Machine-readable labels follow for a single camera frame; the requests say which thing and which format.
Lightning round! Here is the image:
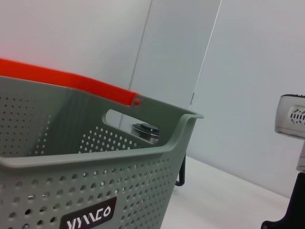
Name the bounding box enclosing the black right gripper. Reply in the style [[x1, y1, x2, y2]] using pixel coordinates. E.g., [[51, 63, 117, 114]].
[[260, 171, 305, 229]]

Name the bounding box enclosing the grey perforated storage basket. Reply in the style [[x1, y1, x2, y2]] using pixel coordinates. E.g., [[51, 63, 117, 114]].
[[0, 75, 205, 229]]

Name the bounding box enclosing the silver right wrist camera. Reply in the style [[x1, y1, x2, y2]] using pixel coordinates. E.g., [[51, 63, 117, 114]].
[[274, 94, 305, 173]]

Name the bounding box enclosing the glass teapot with black handle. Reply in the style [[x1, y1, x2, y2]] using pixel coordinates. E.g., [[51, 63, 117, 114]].
[[130, 122, 187, 187]]

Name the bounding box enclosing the orange basket handle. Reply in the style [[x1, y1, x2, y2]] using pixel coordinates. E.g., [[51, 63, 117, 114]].
[[0, 58, 142, 107]]

